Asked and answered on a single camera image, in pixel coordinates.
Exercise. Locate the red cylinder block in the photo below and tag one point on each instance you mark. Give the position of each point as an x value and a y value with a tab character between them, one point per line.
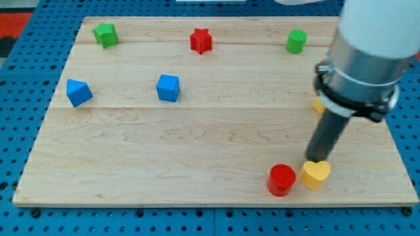
280	180

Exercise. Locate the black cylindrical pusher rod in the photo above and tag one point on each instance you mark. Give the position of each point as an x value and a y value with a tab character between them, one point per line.
326	135

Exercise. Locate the green star block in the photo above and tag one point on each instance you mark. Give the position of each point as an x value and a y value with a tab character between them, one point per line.
105	35

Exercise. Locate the red star block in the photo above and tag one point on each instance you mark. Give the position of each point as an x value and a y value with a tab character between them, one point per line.
201	40

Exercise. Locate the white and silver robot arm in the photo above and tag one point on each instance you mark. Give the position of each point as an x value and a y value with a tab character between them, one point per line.
374	44

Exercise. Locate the blue cube block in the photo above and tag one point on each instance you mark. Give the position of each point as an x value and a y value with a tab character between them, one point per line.
168	88

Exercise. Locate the light wooden board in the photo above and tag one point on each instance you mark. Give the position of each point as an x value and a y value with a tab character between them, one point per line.
243	107

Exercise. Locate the yellow heart block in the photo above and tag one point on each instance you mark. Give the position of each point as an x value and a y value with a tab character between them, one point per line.
313	174

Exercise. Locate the green cylinder block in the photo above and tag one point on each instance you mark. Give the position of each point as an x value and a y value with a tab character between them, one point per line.
296	41

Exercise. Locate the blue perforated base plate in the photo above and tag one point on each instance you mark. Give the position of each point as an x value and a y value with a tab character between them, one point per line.
28	79

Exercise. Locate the yellow block behind arm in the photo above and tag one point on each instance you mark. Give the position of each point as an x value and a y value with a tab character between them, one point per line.
318	106

